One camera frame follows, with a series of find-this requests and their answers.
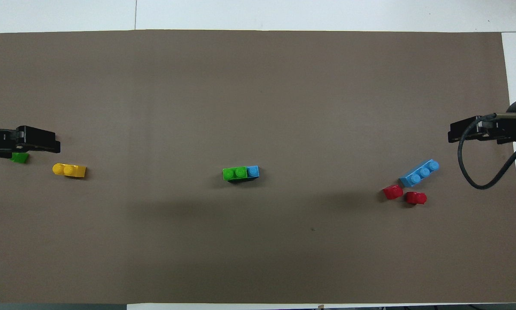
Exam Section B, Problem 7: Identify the blue three-stud block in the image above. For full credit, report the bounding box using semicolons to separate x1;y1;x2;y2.
399;159;440;188
229;165;260;183

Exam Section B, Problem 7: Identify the yellow two-stud block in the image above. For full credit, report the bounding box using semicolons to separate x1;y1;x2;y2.
52;163;87;179

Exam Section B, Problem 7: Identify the brown paper mat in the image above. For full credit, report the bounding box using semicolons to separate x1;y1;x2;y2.
0;29;516;304

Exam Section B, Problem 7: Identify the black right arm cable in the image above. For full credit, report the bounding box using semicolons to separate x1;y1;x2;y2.
457;113;516;190

